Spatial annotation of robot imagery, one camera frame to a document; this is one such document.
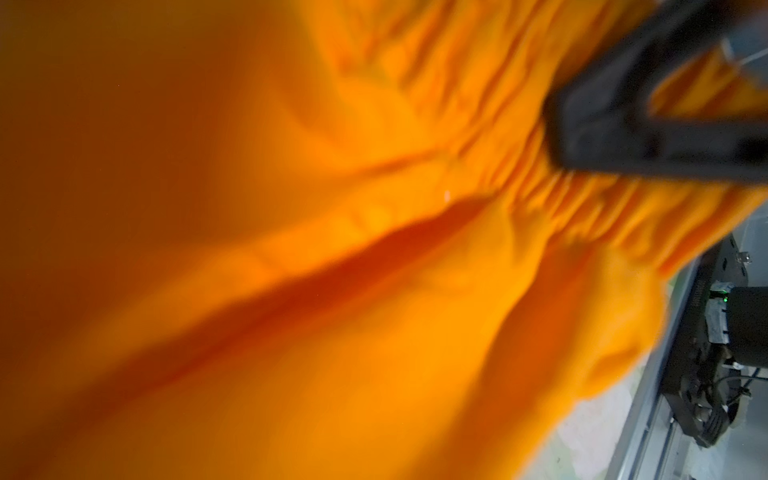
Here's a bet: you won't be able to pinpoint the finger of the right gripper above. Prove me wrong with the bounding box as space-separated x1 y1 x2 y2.
545 1 767 183

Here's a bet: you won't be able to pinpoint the orange shorts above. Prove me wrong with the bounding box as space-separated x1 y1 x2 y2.
1 1 767 479

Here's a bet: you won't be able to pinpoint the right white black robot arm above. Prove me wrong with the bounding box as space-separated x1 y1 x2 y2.
546 1 767 448

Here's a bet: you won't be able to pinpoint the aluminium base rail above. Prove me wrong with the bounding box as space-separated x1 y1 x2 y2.
604 203 768 480

